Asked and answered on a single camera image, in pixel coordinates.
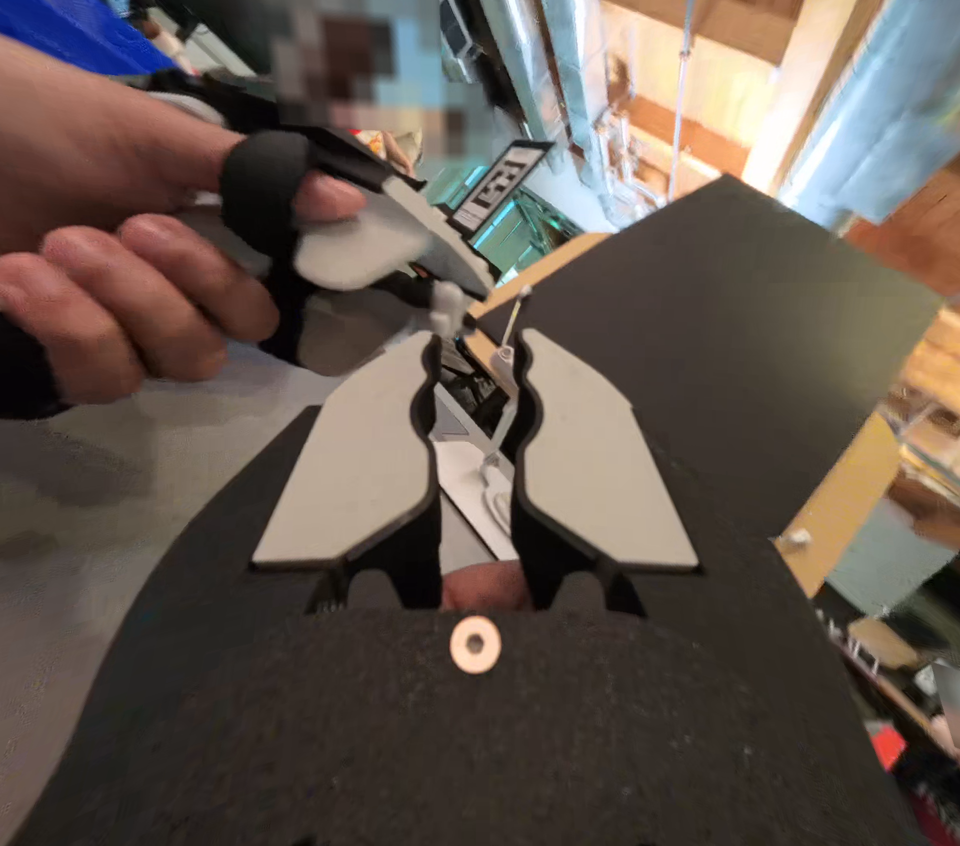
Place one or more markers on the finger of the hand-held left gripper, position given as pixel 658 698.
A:
pixel 435 238
pixel 360 328

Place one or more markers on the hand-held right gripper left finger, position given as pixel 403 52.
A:
pixel 352 471

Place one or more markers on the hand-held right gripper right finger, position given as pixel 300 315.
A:
pixel 600 471

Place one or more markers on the framed black-white marker sign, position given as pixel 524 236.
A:
pixel 499 185

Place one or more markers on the white air vent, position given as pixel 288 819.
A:
pixel 457 28

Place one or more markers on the wood-framed black board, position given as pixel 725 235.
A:
pixel 712 336

